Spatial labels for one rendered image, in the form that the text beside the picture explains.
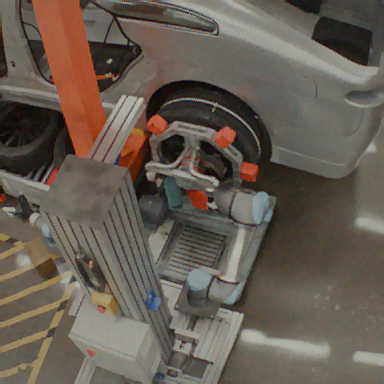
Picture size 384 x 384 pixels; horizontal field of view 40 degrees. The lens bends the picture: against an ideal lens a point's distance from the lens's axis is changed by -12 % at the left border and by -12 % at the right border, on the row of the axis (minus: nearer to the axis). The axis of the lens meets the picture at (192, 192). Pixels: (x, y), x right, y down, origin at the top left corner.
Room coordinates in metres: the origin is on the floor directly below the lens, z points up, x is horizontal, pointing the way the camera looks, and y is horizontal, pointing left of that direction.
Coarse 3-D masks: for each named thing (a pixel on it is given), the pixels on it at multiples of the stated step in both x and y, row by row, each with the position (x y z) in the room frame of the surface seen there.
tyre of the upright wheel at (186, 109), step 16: (176, 96) 2.38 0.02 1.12; (192, 96) 2.32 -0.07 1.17; (208, 96) 2.30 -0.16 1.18; (224, 96) 2.30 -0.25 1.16; (160, 112) 2.32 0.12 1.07; (176, 112) 2.22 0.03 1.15; (192, 112) 2.18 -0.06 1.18; (208, 112) 2.17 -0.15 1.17; (224, 112) 2.18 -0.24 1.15; (240, 112) 2.21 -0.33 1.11; (240, 128) 2.11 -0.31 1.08; (256, 128) 2.17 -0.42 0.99; (240, 144) 2.04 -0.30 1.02; (256, 144) 2.10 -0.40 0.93; (256, 160) 2.06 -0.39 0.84
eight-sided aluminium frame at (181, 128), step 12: (168, 132) 2.15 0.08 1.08; (180, 132) 2.12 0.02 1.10; (192, 132) 2.09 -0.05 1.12; (204, 132) 2.10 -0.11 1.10; (216, 132) 2.08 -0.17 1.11; (156, 144) 2.20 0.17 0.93; (216, 144) 2.02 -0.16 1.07; (156, 156) 2.20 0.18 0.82; (228, 156) 1.99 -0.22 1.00; (240, 156) 2.00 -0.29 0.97; (240, 168) 2.00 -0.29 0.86; (228, 180) 2.04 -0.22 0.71; (240, 180) 1.98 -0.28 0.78; (216, 192) 2.03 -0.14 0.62
